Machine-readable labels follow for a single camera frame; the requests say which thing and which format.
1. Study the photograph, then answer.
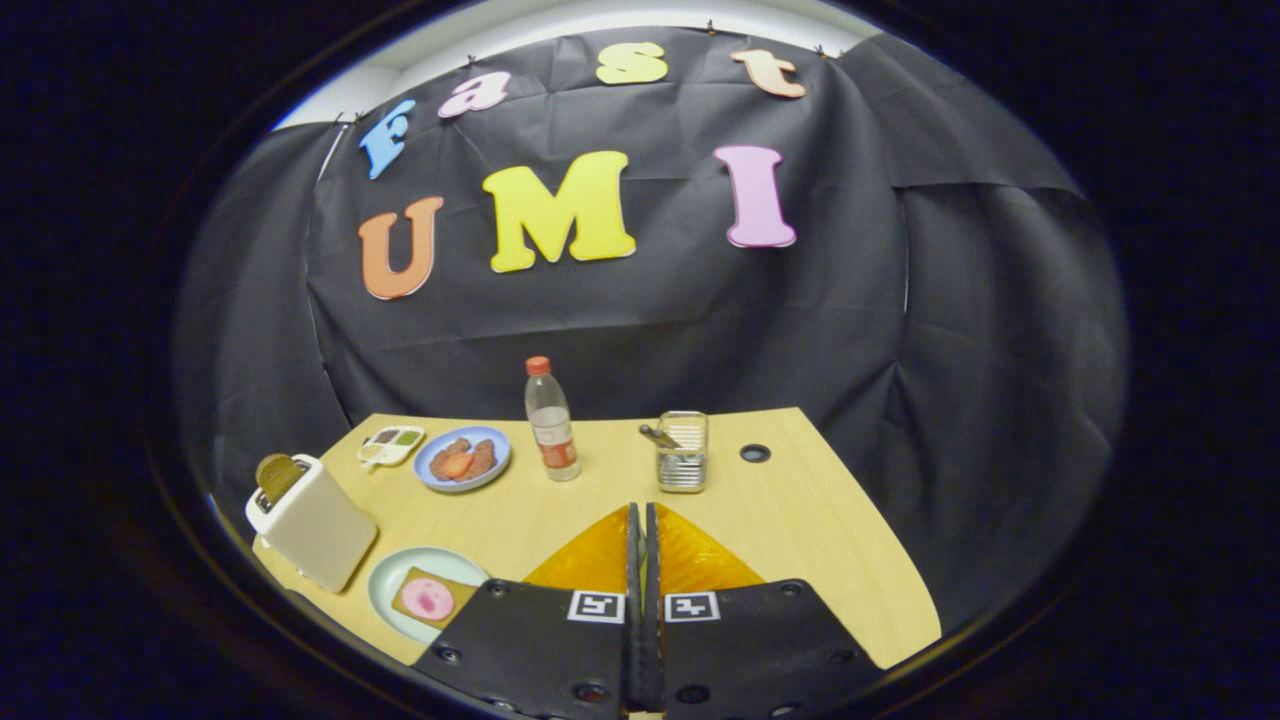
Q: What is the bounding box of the brown toast slice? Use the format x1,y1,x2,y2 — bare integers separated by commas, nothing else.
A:
255,453,305,505

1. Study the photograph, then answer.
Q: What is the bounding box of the pink ham slice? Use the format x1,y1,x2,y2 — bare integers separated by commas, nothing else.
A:
401,577,456,622

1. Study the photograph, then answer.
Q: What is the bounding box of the clear bottle with red cap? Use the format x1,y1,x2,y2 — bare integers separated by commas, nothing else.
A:
524,356,583,484

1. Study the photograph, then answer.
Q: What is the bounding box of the white toaster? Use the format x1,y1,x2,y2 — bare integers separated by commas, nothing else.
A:
245,453,380,594

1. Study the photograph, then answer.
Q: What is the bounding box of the metal mesh utensil holder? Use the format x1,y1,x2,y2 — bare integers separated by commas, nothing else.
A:
655,410,710,495

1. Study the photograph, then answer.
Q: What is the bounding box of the black backdrop cloth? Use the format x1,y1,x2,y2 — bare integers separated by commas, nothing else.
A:
170,25,1131,641

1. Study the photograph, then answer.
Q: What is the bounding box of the blue plate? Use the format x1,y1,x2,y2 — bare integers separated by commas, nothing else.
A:
413,425,513,494

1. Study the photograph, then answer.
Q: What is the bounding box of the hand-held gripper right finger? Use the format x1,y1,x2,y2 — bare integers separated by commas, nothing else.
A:
645,503,887,720

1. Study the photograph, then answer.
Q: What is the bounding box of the white divided seasoning tray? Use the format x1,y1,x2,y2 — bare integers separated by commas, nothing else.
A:
356,424,427,470

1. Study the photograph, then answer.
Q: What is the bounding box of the bread slice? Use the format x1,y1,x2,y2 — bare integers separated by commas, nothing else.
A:
390,566,480,630

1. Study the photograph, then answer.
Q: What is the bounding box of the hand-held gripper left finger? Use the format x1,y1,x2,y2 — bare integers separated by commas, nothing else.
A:
412,503,647,720

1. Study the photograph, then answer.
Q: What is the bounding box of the pale green round plate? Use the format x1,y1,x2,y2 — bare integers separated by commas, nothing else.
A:
366,545,492,645

